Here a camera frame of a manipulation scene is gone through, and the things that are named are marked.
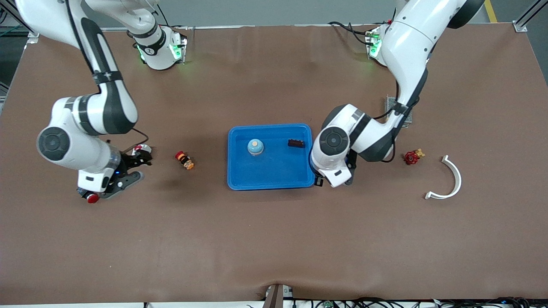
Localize metal mesh power supply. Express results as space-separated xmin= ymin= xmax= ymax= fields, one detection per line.
xmin=385 ymin=96 xmax=414 ymax=128

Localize aluminium frame post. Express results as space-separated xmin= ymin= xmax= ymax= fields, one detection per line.
xmin=513 ymin=0 xmax=548 ymax=33
xmin=0 ymin=0 xmax=39 ymax=43

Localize red valve handwheel brass fitting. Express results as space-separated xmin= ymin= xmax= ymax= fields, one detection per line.
xmin=404 ymin=148 xmax=426 ymax=166

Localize red push button blue base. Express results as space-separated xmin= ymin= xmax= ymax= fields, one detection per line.
xmin=77 ymin=188 xmax=100 ymax=204

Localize blue plastic tray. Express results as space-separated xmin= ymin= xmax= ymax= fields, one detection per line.
xmin=227 ymin=123 xmax=316 ymax=191

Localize red yellow emergency stop switch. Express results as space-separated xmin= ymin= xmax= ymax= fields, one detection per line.
xmin=175 ymin=151 xmax=195 ymax=171

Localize brown table mat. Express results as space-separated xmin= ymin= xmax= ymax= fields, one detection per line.
xmin=0 ymin=24 xmax=548 ymax=305

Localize black arm base cable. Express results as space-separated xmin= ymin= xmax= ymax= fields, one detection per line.
xmin=329 ymin=21 xmax=372 ymax=47

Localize white curved plastic bracket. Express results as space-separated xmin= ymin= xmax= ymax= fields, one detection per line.
xmin=424 ymin=155 xmax=463 ymax=200

